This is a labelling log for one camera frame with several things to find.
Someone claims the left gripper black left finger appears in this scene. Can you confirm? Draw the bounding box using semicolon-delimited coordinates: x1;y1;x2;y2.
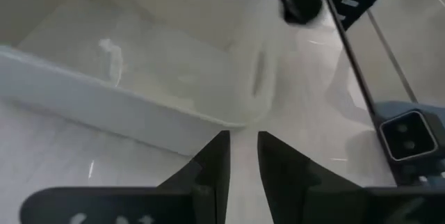
158;129;232;224

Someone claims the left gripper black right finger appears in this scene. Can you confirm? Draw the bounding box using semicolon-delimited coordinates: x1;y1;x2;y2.
257;131;370;224

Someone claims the white plastic bin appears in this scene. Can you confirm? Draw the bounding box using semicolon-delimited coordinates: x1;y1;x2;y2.
0;0;279;157

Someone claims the blue cloth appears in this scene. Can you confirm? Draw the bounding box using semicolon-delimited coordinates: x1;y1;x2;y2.
373;100;445;120

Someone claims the grey depth camera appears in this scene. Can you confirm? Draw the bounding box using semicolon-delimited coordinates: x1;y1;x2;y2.
377;109;445;187

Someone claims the black table frame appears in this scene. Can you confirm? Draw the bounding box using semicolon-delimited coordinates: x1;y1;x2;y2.
321;0;399;186

